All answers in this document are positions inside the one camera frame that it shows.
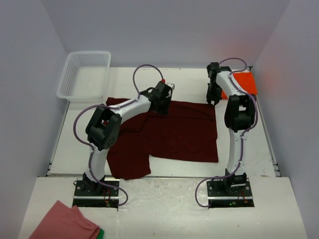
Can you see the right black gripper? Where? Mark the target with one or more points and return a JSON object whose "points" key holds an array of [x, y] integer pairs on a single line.
{"points": [[210, 97]]}

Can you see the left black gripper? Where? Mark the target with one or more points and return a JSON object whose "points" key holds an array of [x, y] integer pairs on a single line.
{"points": [[164, 111]]}

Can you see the dark red t-shirt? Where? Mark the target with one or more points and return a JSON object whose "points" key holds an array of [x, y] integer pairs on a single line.
{"points": [[187, 133]]}

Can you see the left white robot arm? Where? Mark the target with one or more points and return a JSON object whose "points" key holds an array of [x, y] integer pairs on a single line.
{"points": [[104, 127]]}

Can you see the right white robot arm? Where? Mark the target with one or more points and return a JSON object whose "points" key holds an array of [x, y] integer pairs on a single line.
{"points": [[240, 117]]}

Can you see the folded orange t-shirt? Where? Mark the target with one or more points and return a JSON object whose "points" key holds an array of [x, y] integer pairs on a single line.
{"points": [[242, 81]]}

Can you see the white plastic basket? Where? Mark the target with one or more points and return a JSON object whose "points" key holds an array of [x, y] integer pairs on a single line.
{"points": [[84, 76]]}

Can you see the green cloth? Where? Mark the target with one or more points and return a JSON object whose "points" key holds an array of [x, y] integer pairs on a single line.
{"points": [[100, 234]]}

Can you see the pink folded t-shirt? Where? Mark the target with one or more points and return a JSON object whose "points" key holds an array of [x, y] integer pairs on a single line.
{"points": [[63, 222]]}

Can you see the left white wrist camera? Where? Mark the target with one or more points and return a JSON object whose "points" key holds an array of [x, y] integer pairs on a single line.
{"points": [[171, 85]]}

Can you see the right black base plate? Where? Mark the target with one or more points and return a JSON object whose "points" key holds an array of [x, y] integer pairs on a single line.
{"points": [[219, 196]]}

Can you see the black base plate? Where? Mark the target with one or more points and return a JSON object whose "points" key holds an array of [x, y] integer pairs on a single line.
{"points": [[104, 197], [219, 196]]}

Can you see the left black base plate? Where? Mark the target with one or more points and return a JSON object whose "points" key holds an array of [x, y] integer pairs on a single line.
{"points": [[104, 197]]}

